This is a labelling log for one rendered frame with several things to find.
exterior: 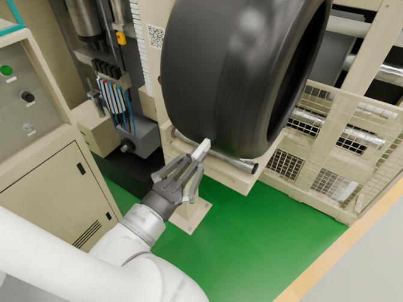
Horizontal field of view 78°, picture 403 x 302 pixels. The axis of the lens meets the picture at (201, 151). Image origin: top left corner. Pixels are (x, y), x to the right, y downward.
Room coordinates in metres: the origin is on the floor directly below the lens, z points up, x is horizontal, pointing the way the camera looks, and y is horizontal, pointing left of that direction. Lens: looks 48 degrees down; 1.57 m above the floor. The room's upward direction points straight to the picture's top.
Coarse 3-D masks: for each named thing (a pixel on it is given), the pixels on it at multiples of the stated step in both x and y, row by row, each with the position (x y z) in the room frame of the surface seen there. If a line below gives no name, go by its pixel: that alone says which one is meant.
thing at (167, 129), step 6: (168, 120) 0.72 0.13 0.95; (162, 126) 0.68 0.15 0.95; (168, 126) 0.68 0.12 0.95; (174, 126) 0.70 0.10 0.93; (162, 132) 0.67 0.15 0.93; (168, 132) 0.68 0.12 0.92; (162, 138) 0.68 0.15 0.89; (168, 138) 0.67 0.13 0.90; (174, 138) 0.70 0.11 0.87; (168, 144) 0.67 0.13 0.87
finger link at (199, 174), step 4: (200, 164) 0.39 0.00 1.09; (200, 168) 0.38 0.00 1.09; (196, 172) 0.37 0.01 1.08; (200, 172) 0.37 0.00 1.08; (196, 176) 0.36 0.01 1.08; (200, 176) 0.36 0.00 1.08; (196, 180) 0.35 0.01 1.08; (200, 180) 0.36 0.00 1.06; (192, 184) 0.34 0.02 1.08; (196, 184) 0.34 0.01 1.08; (192, 188) 0.33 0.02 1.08; (196, 188) 0.33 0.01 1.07; (188, 192) 0.31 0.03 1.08; (192, 192) 0.31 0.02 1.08; (188, 196) 0.31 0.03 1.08; (192, 196) 0.31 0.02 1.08; (192, 200) 0.30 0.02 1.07
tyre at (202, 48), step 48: (192, 0) 0.59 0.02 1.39; (240, 0) 0.55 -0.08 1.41; (288, 0) 0.53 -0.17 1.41; (192, 48) 0.52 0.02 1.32; (240, 48) 0.48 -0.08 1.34; (288, 48) 0.49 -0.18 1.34; (192, 96) 0.48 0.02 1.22; (240, 96) 0.43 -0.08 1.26; (288, 96) 0.80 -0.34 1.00; (240, 144) 0.43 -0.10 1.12
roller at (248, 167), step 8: (176, 136) 0.68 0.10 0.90; (184, 136) 0.67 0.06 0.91; (192, 144) 0.64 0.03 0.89; (208, 152) 0.60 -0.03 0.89; (216, 152) 0.59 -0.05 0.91; (224, 160) 0.56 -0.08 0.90; (232, 160) 0.55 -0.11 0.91; (240, 168) 0.53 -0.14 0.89; (248, 168) 0.52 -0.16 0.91; (256, 168) 0.52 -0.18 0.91
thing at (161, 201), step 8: (160, 184) 0.34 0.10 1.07; (152, 192) 0.31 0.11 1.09; (160, 192) 0.32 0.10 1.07; (168, 192) 0.32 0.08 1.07; (176, 192) 0.32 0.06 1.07; (144, 200) 0.29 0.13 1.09; (152, 200) 0.28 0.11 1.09; (160, 200) 0.28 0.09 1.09; (168, 200) 0.29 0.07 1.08; (176, 200) 0.30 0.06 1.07; (152, 208) 0.27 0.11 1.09; (160, 208) 0.27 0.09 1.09; (168, 208) 0.27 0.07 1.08; (168, 216) 0.26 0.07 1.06
